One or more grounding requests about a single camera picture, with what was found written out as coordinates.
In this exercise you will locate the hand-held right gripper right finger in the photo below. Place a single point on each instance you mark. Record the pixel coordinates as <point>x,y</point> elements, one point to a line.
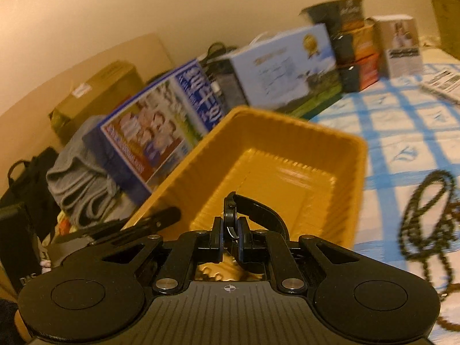
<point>245,242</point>

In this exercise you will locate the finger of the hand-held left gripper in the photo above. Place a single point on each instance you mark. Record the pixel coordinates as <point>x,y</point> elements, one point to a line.
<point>161,215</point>
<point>107,235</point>

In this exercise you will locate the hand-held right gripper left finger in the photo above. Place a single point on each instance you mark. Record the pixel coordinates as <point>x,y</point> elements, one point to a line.
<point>218,240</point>

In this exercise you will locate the yellow plastic tray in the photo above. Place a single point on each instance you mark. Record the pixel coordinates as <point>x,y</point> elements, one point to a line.
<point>287,172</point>

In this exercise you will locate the grey towel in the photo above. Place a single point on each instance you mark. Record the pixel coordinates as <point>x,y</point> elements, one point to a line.
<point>79,183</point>

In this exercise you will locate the blue cartoon milk box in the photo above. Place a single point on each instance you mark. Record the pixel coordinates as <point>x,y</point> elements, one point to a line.
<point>151,136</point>

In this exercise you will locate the black case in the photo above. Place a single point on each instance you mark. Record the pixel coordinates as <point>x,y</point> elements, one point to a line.
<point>18,251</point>

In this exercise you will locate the black bag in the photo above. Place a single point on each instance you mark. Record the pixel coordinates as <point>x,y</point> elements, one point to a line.
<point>25,183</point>

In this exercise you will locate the small taped cardboard box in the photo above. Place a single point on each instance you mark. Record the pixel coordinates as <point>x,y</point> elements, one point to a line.
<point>93,93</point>

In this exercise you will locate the light wooden board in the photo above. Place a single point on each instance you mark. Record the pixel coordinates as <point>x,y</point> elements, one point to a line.
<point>36,90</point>

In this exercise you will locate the light blue milk box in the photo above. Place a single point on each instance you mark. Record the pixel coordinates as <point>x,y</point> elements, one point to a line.
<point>284,68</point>

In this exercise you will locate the blue checked tablecloth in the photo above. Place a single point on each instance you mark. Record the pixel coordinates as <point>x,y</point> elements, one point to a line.
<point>402,129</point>

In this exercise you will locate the red instant noodle bowl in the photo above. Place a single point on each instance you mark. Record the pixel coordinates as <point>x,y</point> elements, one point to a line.
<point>361,73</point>

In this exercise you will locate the orange instant noodle bowl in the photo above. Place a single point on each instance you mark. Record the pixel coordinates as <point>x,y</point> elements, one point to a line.
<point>354,45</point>

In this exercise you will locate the small white product box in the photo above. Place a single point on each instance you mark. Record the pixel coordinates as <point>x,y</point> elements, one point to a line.
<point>400,45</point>

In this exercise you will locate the white and purple book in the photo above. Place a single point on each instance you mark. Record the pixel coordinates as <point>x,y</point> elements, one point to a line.
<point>444,84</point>

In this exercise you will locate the large open cardboard box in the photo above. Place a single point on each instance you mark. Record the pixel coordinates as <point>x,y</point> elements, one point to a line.
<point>447,10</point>

